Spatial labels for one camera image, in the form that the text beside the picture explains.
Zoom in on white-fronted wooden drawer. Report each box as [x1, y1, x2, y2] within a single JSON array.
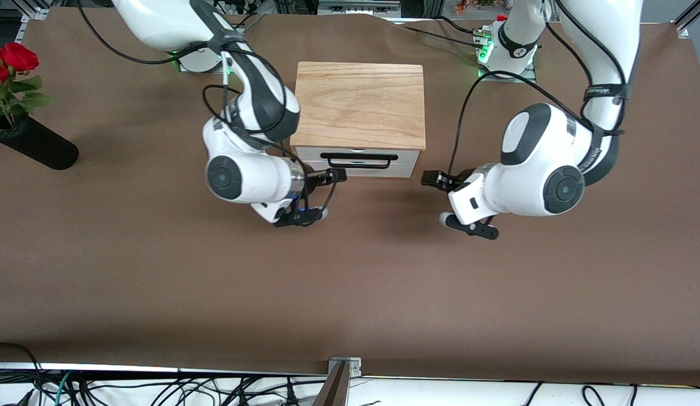
[[296, 147, 421, 179]]

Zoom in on black wire drawer handle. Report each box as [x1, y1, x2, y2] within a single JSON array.
[[320, 152, 399, 170]]

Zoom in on wooden drawer cabinet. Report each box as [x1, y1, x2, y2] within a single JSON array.
[[289, 61, 427, 179]]

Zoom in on brown table cover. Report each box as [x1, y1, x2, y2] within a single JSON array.
[[0, 7, 700, 387]]

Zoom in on orange background objects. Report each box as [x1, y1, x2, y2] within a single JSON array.
[[454, 0, 498, 15]]

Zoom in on red roses with leaves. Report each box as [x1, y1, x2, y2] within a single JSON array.
[[0, 42, 56, 130]]

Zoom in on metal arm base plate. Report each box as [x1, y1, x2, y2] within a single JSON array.
[[177, 54, 238, 75], [478, 64, 537, 84]]

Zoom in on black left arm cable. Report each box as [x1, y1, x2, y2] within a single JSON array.
[[448, 0, 633, 177]]

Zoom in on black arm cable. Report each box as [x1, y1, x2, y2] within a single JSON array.
[[76, 0, 340, 227], [448, 0, 633, 177]]

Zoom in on black base cable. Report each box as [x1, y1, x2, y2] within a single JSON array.
[[384, 15, 487, 36], [234, 7, 267, 32], [402, 25, 487, 46]]

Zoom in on aluminium frame profile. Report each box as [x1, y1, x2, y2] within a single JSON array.
[[317, 0, 403, 18]]

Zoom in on silver metal bracket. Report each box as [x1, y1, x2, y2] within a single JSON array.
[[328, 356, 363, 379]]

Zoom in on dark camera mount beam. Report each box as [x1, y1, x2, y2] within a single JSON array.
[[311, 361, 351, 406]]

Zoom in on silver table edge rail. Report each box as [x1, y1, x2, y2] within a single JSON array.
[[0, 362, 700, 389]]

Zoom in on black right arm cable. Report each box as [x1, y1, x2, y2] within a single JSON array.
[[76, 0, 340, 227]]

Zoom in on tangled black cables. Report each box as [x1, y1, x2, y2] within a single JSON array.
[[0, 369, 329, 406]]

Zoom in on teal cable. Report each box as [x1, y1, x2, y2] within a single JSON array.
[[52, 372, 74, 406]]

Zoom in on black looped cable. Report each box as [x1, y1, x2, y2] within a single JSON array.
[[0, 341, 45, 396]]

